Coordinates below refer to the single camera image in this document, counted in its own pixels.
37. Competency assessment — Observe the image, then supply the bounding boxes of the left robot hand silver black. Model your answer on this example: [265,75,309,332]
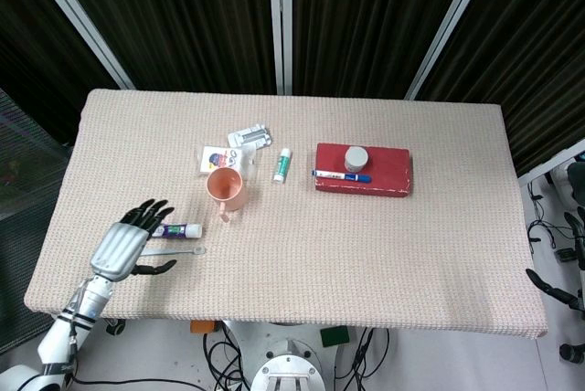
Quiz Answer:
[89,198,178,283]

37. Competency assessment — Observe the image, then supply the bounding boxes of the right robot hand black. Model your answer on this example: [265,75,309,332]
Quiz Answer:
[525,210,585,314]

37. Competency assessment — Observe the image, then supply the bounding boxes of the grey toothbrush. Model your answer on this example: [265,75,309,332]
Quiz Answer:
[139,246,207,258]

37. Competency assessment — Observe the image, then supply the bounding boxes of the purple white toothpaste tube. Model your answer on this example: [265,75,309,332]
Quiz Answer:
[153,222,204,240]

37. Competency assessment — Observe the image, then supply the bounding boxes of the white packet with cartoon print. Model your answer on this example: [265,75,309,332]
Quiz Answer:
[196,144,246,178]

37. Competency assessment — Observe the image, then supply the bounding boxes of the clear plastic bag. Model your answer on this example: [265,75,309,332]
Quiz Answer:
[240,143,258,181]

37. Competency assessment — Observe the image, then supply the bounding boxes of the clear blister pack with cartridges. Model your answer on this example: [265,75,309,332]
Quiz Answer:
[227,122,274,152]

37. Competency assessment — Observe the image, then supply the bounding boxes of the green white glue stick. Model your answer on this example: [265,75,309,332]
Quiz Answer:
[272,147,293,184]

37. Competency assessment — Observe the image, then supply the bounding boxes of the beige waffle tablecloth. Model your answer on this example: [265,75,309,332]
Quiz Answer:
[23,88,549,340]

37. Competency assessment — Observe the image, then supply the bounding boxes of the white robot torso base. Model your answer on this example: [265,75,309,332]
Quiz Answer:
[226,320,348,391]

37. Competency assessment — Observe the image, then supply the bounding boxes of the red brick block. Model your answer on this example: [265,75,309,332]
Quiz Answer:
[313,142,415,200]

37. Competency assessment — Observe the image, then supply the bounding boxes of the blue white marker pen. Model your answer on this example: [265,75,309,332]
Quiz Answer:
[312,168,373,184]

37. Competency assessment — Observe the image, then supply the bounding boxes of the small grey white jar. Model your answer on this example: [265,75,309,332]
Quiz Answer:
[344,145,370,174]

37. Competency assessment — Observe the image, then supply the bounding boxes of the black floor cables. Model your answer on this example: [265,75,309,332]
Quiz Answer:
[526,179,578,267]

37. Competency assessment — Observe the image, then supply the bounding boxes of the pink ribbed cup with handle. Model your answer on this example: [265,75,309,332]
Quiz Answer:
[206,167,250,225]

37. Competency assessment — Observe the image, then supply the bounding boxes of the white equipment frame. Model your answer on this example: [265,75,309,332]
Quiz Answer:
[516,138,585,209]

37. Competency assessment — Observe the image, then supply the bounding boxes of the black cable bundle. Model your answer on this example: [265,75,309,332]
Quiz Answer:
[72,324,260,391]

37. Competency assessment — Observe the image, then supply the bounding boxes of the white partition frame post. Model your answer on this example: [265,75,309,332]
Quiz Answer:
[405,0,493,100]
[267,0,294,95]
[19,0,136,90]

